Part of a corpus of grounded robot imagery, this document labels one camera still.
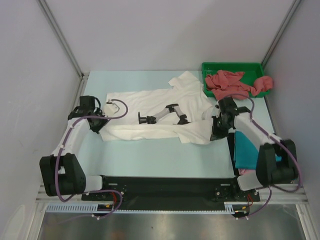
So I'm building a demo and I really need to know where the left aluminium frame post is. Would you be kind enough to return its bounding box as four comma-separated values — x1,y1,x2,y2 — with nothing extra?
36,0,84,79

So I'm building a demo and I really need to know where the right aluminium frame post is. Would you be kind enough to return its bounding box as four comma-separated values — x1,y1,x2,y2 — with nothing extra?
260,0,304,69

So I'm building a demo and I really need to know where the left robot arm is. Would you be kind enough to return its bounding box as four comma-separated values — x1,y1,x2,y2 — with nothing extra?
39,96,111,200

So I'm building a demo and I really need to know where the light blue cable duct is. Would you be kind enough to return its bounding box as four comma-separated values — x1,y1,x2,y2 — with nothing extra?
46,203,98,213

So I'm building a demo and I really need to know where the aluminium front rail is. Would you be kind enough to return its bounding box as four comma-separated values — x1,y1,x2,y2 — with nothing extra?
35,185,309,205

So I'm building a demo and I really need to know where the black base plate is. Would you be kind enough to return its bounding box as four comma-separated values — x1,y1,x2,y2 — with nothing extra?
81,175,261,211

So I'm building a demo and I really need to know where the teal folded t-shirt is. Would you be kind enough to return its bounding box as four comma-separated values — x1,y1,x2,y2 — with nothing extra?
233,130,286,170

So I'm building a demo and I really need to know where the white t-shirt with robot print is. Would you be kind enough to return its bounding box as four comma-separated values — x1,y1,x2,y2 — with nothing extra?
100,71,214,145

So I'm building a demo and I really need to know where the aluminium frame post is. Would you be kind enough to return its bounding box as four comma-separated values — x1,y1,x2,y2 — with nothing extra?
36,0,84,79
260,0,304,69

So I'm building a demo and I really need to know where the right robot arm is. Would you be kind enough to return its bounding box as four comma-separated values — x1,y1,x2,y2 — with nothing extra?
210,96,302,201

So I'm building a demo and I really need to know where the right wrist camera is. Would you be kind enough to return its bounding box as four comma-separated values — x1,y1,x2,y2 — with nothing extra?
212,104,221,118

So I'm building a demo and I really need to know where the salmon red t-shirt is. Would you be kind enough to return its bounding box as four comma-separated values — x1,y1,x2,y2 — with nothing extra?
204,70,274,101

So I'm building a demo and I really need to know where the pink folded t-shirt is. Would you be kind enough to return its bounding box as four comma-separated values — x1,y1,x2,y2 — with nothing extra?
238,168,256,176

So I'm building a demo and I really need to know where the green plastic bin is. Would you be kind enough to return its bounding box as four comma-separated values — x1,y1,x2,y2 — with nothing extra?
201,62,274,99

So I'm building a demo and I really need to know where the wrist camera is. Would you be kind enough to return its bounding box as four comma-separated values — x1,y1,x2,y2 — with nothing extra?
102,100,120,117
212,104,221,118

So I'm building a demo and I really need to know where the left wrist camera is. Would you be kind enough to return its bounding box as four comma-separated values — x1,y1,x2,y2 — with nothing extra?
102,100,120,117

